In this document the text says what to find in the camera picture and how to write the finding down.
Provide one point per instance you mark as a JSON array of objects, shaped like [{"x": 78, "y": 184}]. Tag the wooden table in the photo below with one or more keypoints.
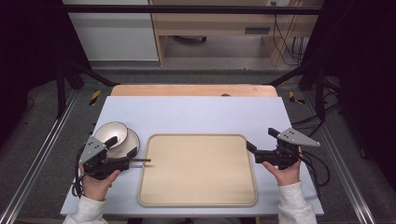
[{"x": 186, "y": 90}]

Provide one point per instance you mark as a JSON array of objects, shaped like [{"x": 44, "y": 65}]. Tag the silver metal bowl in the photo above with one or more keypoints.
[{"x": 112, "y": 132}]

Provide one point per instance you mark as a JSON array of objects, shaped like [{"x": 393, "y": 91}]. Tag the beige tray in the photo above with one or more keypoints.
[{"x": 197, "y": 171}]

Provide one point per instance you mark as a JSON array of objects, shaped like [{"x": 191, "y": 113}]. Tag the aluminium floor rail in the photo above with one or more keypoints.
[
  {"x": 40, "y": 149},
  {"x": 342, "y": 161}
]

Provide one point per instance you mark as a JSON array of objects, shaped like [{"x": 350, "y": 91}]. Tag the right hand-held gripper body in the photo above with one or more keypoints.
[{"x": 288, "y": 152}]

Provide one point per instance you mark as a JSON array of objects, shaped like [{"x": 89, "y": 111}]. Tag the yellow black floor tape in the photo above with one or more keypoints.
[
  {"x": 95, "y": 97},
  {"x": 294, "y": 98}
]

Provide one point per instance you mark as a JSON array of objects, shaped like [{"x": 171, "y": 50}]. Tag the black horizontal frame bar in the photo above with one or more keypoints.
[{"x": 186, "y": 9}]

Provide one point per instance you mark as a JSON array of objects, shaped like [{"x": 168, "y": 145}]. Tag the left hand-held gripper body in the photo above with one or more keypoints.
[{"x": 93, "y": 149}]

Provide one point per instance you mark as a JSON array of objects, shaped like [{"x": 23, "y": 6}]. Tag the brown wooden chopstick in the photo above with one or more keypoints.
[{"x": 142, "y": 160}]

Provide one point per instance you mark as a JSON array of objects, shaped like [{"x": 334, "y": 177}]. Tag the black curtain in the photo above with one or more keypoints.
[
  {"x": 28, "y": 56},
  {"x": 364, "y": 62}
]

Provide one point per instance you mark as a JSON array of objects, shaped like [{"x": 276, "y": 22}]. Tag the white cabinet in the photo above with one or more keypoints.
[{"x": 115, "y": 34}]

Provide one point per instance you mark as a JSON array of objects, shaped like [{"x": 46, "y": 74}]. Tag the light wooden desk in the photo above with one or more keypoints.
[{"x": 218, "y": 21}]

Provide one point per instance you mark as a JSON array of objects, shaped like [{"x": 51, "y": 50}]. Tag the person's left hand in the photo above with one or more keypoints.
[{"x": 96, "y": 186}]

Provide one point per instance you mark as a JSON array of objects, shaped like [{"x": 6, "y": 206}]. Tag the white table cover board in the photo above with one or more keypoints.
[{"x": 193, "y": 115}]

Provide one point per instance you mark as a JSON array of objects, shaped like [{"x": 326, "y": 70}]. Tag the person's right hand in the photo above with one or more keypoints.
[{"x": 286, "y": 175}]

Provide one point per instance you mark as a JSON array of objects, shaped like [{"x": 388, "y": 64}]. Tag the white plate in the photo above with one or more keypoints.
[{"x": 132, "y": 141}]

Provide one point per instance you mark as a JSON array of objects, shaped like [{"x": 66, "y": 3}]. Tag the black metal stand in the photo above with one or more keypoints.
[
  {"x": 61, "y": 90},
  {"x": 319, "y": 93}
]

